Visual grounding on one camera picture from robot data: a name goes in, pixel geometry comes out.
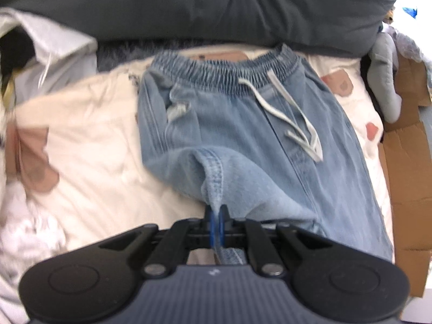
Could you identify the flattened cardboard sheet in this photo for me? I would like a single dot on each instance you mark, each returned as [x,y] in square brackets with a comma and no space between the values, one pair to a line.
[408,192]

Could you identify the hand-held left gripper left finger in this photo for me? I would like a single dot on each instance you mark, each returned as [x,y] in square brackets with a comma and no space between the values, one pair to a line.
[212,229]

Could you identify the dark grey pillow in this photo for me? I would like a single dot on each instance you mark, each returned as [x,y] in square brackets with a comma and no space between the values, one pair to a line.
[202,6]

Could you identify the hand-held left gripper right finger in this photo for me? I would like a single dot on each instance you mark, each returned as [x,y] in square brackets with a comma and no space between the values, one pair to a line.
[222,229]

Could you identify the light grey cloth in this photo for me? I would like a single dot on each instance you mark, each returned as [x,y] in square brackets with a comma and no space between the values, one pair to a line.
[50,40]

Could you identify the white crumpled cloth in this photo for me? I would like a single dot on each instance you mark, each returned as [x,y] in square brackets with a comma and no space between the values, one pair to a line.
[27,243]

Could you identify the cream bear print blanket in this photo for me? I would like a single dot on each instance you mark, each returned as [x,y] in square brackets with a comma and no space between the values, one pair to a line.
[84,125]

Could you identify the clear plastic bag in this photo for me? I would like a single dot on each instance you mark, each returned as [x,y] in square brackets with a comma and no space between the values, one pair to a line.
[411,40]

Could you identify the light blue denim pants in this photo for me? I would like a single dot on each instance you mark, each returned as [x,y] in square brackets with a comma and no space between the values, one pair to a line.
[253,125]

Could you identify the grey neck pillow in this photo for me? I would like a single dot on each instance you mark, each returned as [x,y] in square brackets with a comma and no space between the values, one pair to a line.
[384,81]

